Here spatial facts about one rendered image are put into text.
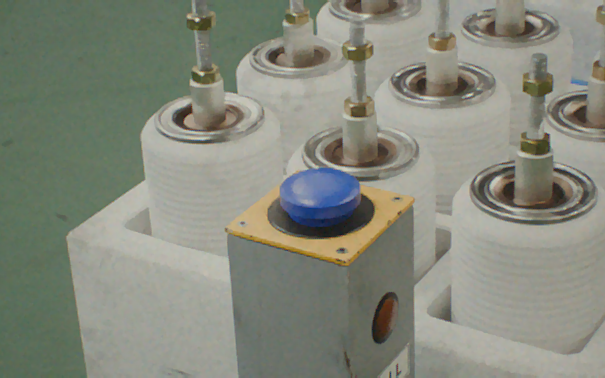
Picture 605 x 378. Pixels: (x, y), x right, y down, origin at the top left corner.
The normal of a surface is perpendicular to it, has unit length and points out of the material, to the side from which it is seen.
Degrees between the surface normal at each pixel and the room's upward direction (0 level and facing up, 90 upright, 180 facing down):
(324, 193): 0
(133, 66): 0
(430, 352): 90
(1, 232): 0
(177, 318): 90
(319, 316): 90
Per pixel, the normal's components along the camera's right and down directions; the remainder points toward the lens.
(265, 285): -0.52, 0.43
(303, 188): -0.04, -0.88
